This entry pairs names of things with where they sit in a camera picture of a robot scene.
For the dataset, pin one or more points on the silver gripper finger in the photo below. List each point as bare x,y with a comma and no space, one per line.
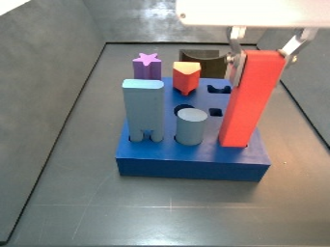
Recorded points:
301,39
236,57

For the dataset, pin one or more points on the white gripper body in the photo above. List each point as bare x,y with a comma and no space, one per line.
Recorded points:
256,13

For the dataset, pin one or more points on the red rectangular block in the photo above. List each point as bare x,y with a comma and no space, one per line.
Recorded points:
251,95

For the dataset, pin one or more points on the black curved fixture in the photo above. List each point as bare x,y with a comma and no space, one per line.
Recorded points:
210,59

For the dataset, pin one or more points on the blue shape sorter board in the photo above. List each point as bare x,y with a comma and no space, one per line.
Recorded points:
205,161

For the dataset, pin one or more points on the red pentagon block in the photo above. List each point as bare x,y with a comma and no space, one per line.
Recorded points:
186,76

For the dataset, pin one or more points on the purple star block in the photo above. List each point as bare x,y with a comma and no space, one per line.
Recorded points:
148,67

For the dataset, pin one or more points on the light blue cylinder block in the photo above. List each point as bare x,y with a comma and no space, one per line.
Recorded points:
190,126

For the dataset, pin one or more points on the light blue arch block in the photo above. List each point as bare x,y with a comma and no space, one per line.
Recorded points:
145,106

